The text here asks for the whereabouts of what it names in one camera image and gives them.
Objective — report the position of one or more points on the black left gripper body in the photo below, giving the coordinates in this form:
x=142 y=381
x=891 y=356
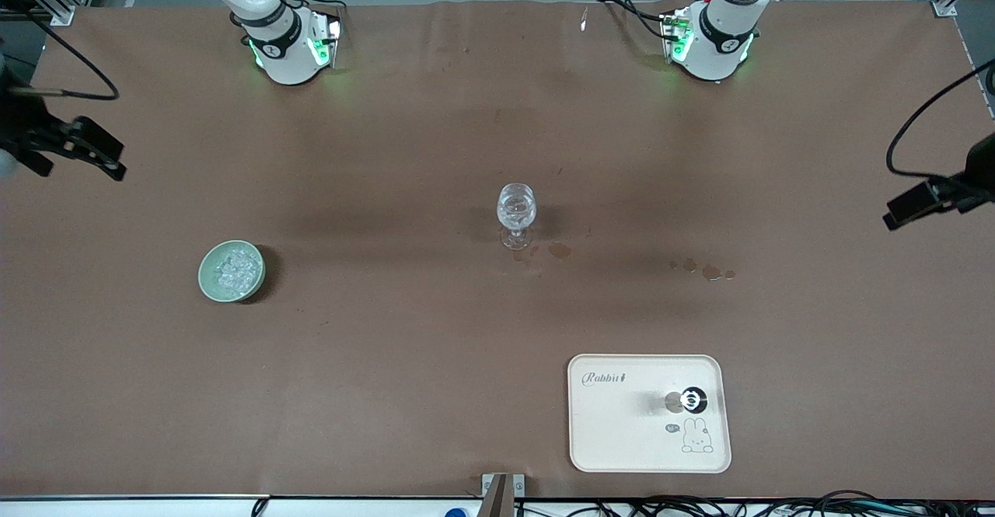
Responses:
x=978 y=169

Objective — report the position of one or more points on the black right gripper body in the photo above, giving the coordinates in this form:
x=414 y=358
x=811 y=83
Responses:
x=22 y=127

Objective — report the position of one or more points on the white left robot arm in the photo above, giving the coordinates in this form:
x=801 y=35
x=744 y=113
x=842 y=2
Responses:
x=719 y=43

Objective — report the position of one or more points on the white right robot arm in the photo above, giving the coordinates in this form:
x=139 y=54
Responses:
x=288 y=50

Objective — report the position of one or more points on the heap of clear ice cubes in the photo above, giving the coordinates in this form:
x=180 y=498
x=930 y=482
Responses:
x=235 y=270

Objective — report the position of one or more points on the clear stemmed wine glass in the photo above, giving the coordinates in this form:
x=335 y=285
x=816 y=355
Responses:
x=517 y=210

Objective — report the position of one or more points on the green ceramic bowl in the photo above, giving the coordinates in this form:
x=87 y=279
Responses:
x=207 y=277

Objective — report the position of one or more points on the brown table cover sheet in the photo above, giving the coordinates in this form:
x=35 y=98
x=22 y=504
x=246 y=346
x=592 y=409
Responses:
x=389 y=151

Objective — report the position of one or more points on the white rabbit print tray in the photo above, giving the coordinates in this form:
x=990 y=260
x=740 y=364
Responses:
x=622 y=439

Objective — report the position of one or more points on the small shiny foil scrap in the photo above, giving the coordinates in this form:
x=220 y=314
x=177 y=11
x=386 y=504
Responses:
x=584 y=19

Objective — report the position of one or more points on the grey metal bracket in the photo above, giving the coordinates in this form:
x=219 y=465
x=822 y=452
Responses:
x=503 y=487

